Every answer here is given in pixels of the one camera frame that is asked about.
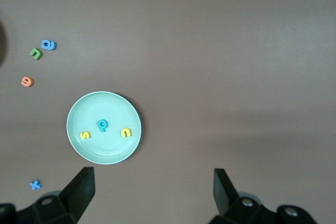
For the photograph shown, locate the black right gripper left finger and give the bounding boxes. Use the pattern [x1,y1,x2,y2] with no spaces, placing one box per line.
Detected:
[0,166,96,224]

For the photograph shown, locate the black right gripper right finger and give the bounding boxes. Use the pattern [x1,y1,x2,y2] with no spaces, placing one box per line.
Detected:
[208,168,318,224]

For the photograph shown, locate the teal letter p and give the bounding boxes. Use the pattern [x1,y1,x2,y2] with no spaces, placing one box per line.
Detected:
[96,119,109,133]

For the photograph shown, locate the green plate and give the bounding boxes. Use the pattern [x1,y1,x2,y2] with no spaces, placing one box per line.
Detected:
[66,91,142,165]

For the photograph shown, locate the blue letter x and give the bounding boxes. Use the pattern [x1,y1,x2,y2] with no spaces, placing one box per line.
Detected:
[29,179,43,190]

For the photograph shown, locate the orange letter e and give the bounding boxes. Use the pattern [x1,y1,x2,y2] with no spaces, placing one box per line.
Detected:
[20,77,34,88]

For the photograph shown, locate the green letter u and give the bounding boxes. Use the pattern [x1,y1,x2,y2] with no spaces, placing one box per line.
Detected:
[29,48,43,60]

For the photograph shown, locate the blue letter a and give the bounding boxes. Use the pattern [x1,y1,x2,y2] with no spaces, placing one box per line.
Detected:
[40,39,57,51]

